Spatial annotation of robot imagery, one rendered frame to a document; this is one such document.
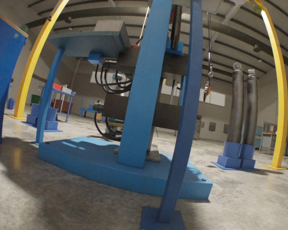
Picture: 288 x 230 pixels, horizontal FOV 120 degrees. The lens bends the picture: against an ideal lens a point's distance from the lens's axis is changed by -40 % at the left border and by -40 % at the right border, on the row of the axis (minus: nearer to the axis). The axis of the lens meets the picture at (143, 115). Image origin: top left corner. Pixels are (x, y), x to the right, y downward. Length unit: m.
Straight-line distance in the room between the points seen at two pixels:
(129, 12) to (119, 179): 7.10
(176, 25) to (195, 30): 0.74
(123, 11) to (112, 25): 6.26
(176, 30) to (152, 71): 0.56
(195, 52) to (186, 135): 0.34
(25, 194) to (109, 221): 0.39
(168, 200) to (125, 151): 0.47
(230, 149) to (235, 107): 0.60
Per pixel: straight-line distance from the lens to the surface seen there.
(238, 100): 2.17
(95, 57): 1.44
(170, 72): 1.20
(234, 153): 2.09
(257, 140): 9.33
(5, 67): 1.28
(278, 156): 3.00
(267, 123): 7.29
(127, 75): 1.55
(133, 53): 1.29
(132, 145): 0.89
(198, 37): 0.65
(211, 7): 0.98
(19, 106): 3.12
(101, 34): 1.15
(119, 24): 1.18
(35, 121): 2.54
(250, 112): 2.34
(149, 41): 1.07
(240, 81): 2.28
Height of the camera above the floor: 0.41
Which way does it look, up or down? 4 degrees up
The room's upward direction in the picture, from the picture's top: 11 degrees clockwise
